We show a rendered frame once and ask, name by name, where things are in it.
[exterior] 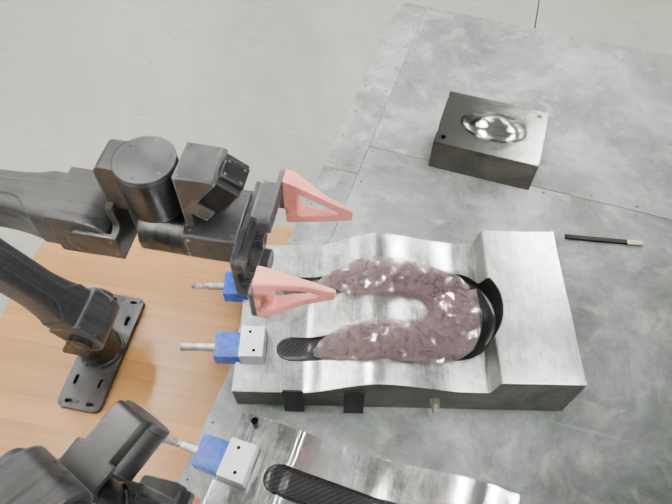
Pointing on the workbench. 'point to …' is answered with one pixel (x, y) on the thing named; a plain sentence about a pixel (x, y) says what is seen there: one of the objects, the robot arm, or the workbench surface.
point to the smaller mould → (489, 140)
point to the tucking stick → (604, 239)
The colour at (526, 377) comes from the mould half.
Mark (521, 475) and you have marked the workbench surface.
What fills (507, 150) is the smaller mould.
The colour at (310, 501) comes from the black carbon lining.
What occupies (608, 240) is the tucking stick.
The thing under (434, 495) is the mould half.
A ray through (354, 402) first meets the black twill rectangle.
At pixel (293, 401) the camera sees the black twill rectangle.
